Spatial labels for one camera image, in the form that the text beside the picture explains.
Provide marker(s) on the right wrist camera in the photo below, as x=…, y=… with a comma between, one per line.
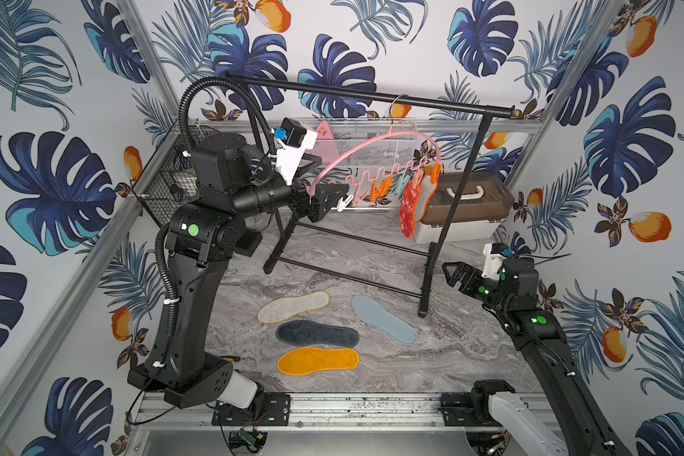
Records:
x=495, y=253

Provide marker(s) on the small black box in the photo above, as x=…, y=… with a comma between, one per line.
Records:
x=248, y=243

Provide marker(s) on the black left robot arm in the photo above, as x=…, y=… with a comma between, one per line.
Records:
x=237, y=180

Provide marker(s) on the pink triangle item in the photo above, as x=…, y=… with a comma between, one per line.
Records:
x=325, y=145

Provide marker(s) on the orange shoe insole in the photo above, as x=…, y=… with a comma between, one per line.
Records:
x=310, y=360
x=283, y=309

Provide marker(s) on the black wire basket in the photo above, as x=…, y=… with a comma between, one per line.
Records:
x=171, y=182

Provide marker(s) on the brown lid storage box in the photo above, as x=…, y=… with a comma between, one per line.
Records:
x=484, y=205

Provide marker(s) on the dark grey shoe insole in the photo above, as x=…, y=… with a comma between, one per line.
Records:
x=308, y=333

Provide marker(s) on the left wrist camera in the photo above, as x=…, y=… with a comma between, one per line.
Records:
x=293, y=140

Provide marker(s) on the white shoe insole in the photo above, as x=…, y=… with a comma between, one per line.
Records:
x=374, y=314

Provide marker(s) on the red shoe insole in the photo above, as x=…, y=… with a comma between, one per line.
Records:
x=408, y=204

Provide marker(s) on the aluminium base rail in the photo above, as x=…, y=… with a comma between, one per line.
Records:
x=328, y=412

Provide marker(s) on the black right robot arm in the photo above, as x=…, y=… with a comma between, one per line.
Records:
x=511, y=295

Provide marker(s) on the black garment rack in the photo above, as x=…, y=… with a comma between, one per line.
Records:
x=488, y=113

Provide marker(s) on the pink clip hanger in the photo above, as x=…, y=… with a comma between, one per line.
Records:
x=376, y=160

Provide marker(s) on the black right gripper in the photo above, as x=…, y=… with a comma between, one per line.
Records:
x=473, y=275

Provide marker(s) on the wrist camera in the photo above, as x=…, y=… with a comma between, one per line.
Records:
x=495, y=253
x=293, y=140

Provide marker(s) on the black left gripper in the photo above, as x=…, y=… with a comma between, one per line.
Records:
x=314, y=201

